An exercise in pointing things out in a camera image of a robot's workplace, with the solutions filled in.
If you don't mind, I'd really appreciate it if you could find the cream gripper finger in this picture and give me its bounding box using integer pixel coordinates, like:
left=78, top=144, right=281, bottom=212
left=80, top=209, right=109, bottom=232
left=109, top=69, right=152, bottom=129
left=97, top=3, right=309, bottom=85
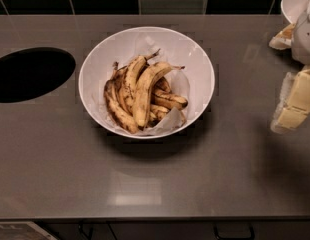
left=270, top=65, right=310, bottom=134
left=269, top=23, right=295, bottom=50

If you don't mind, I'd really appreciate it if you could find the spotted yellow banana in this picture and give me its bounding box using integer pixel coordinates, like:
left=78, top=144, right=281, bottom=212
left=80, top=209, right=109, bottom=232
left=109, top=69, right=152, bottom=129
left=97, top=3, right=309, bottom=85
left=132, top=61, right=183, bottom=129
left=121, top=50, right=159, bottom=113

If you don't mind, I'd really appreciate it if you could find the right lower spotted banana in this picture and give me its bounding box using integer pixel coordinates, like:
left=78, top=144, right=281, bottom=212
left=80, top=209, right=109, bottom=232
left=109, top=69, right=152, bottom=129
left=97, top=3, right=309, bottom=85
left=152, top=89, right=188, bottom=110

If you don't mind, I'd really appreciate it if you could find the large white bowl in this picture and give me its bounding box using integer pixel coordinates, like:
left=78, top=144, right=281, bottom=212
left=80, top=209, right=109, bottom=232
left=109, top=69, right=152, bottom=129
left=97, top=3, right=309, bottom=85
left=79, top=27, right=215, bottom=139

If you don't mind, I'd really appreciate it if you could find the white paper bowl liner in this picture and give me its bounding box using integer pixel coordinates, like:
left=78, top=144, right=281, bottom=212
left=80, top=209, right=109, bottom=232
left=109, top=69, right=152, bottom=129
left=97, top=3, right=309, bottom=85
left=87, top=34, right=188, bottom=138

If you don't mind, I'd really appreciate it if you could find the left brown spotted banana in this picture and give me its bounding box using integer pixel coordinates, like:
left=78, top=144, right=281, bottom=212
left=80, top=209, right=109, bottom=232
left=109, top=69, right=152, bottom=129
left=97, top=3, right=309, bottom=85
left=104, top=80, right=138, bottom=134

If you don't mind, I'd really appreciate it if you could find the black round counter hole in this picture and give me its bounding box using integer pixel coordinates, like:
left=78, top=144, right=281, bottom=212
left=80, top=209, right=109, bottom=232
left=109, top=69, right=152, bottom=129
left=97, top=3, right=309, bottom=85
left=0, top=47, right=76, bottom=103

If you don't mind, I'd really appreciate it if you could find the paper sheet lower left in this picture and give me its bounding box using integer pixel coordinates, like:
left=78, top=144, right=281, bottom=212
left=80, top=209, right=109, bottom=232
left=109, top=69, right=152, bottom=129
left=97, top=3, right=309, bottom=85
left=0, top=222, right=59, bottom=240

